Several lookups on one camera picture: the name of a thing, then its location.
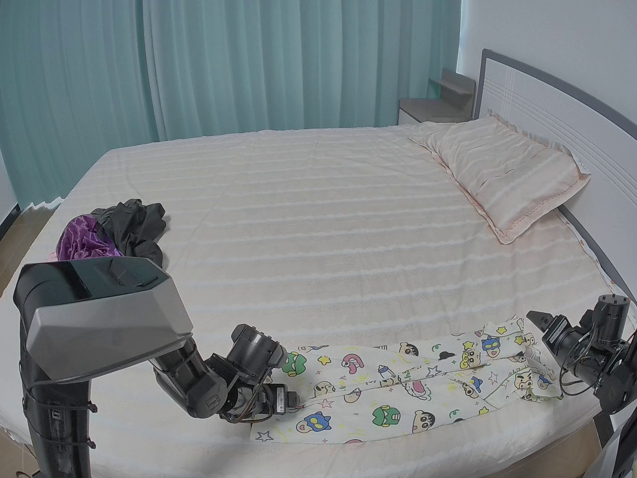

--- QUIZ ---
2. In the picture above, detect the white printed pyjama top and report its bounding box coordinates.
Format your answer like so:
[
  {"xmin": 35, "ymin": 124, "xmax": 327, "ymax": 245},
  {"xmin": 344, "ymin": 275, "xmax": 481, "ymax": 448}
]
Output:
[{"xmin": 249, "ymin": 317, "xmax": 565, "ymax": 444}]

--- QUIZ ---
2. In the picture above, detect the cream striped pillow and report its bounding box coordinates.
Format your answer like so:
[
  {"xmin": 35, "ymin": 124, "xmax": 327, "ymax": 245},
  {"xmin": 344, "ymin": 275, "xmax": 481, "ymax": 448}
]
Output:
[{"xmin": 408, "ymin": 113, "xmax": 592, "ymax": 245}]

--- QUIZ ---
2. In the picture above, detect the dark grey garment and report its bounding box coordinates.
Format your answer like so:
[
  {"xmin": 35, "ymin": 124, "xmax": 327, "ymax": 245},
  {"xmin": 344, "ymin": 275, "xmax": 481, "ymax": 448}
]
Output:
[{"xmin": 90, "ymin": 198, "xmax": 167, "ymax": 268}]

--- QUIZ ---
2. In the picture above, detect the blue-green curtain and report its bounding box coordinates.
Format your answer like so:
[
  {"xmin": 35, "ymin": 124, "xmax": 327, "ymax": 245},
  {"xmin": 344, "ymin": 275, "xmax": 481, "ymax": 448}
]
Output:
[
  {"xmin": 0, "ymin": 0, "xmax": 167, "ymax": 210},
  {"xmin": 142, "ymin": 0, "xmax": 463, "ymax": 143}
]

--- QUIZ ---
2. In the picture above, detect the purple garment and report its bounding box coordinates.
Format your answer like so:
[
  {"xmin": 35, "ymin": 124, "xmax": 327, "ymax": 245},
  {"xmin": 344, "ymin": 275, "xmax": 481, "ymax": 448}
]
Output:
[{"xmin": 56, "ymin": 215, "xmax": 122, "ymax": 263}]

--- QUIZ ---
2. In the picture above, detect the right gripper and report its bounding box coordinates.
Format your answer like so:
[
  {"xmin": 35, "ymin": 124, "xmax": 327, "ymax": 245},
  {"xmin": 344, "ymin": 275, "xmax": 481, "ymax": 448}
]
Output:
[{"xmin": 526, "ymin": 309, "xmax": 598, "ymax": 373}]

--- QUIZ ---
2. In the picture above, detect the bed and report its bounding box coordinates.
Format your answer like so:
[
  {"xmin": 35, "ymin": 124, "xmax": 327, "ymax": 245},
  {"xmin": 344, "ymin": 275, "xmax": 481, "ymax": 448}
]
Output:
[{"xmin": 0, "ymin": 48, "xmax": 637, "ymax": 478}]

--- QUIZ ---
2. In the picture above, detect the grey bedside table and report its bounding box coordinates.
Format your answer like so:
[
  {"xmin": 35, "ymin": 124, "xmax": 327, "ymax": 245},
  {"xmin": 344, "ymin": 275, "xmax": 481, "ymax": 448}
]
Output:
[{"xmin": 398, "ymin": 68, "xmax": 477, "ymax": 125}]

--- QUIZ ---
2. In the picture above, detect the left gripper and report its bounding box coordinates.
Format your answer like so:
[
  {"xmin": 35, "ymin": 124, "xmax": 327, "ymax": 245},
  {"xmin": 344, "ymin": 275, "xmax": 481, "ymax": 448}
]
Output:
[{"xmin": 238, "ymin": 380, "xmax": 303, "ymax": 423}]

